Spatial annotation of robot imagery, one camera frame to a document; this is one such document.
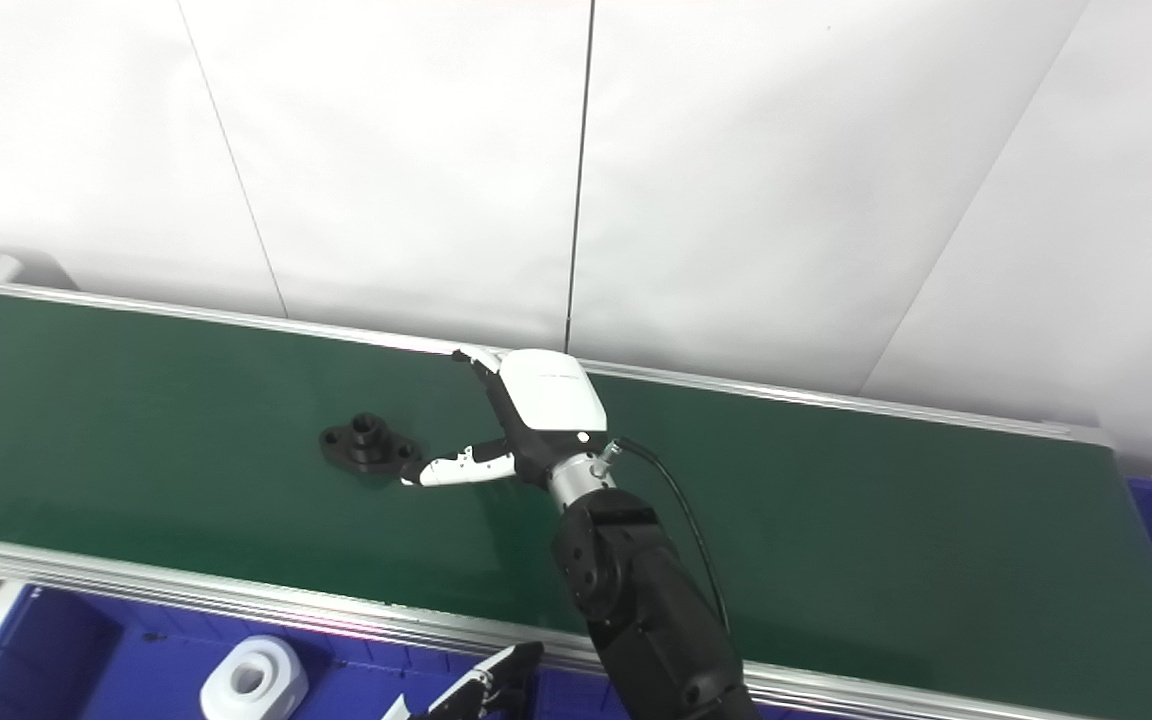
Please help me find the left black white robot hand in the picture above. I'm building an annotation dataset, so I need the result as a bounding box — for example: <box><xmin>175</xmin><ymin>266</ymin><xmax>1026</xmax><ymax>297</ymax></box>
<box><xmin>381</xmin><ymin>641</ymin><xmax>545</xmax><ymax>720</ymax></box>

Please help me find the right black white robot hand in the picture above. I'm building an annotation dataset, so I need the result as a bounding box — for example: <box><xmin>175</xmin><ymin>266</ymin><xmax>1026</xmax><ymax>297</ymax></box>
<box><xmin>399</xmin><ymin>347</ymin><xmax>609</xmax><ymax>491</ymax></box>

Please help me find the black flanged machine part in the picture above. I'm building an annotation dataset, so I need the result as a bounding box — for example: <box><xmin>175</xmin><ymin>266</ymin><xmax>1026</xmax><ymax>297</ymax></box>
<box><xmin>320</xmin><ymin>412</ymin><xmax>424</xmax><ymax>475</ymax></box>

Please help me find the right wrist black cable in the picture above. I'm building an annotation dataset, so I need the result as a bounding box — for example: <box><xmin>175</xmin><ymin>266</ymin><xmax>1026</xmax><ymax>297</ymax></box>
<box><xmin>591</xmin><ymin>436</ymin><xmax>732</xmax><ymax>636</ymax></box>

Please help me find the white plastic ring part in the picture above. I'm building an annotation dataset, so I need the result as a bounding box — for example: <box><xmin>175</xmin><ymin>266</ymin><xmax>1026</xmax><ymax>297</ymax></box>
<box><xmin>200</xmin><ymin>636</ymin><xmax>309</xmax><ymax>720</ymax></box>

